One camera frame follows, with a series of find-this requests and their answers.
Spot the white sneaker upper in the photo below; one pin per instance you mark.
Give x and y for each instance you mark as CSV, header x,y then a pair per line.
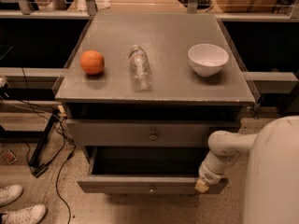
x,y
10,194

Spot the white ceramic bowl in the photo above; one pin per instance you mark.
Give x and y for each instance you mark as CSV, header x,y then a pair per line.
x,y
207,59

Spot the white sneaker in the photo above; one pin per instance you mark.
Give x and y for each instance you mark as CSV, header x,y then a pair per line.
x,y
30,215
10,194

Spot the clear plastic water bottle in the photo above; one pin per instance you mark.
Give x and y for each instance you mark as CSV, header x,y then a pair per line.
x,y
140,69

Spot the grey drawer cabinet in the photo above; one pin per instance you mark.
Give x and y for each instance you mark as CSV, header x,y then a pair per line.
x,y
177,93

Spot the white sneaker lower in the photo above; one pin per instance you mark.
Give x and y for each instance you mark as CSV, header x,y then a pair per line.
x,y
30,215

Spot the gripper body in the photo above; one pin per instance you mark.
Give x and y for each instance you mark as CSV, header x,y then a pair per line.
x,y
209,175

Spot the small red floor object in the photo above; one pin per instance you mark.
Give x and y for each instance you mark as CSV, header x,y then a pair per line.
x,y
8,156

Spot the grey top drawer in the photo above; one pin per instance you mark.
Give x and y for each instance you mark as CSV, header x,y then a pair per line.
x,y
145,133

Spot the grey drawer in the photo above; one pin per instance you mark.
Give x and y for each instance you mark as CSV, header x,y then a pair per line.
x,y
145,133
143,170

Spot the black metal stand leg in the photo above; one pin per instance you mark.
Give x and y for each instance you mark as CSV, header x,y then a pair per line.
x,y
37,168

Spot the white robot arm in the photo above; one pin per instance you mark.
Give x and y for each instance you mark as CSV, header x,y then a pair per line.
x,y
272,180

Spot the orange ball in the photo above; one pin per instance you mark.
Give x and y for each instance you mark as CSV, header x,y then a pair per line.
x,y
92,62

